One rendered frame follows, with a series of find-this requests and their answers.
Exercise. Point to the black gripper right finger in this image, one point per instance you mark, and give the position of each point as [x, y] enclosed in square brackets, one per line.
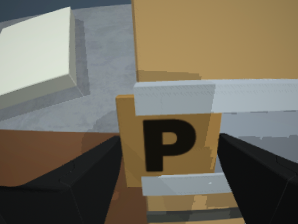
[264, 185]

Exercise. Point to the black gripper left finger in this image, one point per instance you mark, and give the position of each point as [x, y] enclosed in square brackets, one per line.
[77, 193]

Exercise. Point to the pale grey flat box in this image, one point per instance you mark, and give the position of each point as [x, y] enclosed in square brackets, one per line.
[37, 57]

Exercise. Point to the tan tile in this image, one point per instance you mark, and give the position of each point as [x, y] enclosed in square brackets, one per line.
[156, 145]

